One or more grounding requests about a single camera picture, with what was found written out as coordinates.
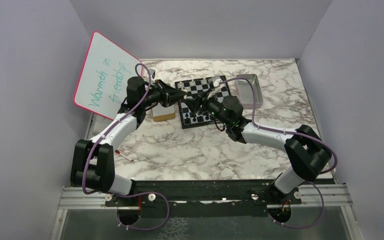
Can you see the right aluminium extrusion rail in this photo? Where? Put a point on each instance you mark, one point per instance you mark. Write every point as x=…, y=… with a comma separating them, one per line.
x=334, y=195

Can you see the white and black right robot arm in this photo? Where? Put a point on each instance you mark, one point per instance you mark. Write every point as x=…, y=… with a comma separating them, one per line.
x=306, y=154

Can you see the silver metal tin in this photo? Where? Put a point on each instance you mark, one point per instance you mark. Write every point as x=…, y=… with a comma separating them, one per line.
x=244, y=91

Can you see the pink framed whiteboard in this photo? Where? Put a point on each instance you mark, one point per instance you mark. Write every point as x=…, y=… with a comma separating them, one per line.
x=102, y=82

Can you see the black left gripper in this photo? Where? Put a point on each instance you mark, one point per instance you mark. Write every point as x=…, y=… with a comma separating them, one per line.
x=171, y=94

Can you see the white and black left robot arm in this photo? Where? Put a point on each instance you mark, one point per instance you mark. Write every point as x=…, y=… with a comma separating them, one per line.
x=93, y=165

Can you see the aluminium extrusion rail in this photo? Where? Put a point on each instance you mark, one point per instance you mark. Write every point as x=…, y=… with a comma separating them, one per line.
x=334, y=195
x=73, y=198

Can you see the red capped marker pen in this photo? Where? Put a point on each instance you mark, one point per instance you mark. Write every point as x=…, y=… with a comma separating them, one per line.
x=123, y=155

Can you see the black and white chessboard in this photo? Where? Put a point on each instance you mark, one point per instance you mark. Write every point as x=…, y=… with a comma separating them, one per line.
x=230, y=109

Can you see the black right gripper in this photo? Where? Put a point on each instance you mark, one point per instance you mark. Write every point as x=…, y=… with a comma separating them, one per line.
x=195, y=102

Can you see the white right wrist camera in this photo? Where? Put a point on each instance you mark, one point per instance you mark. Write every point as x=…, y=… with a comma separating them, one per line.
x=215, y=82

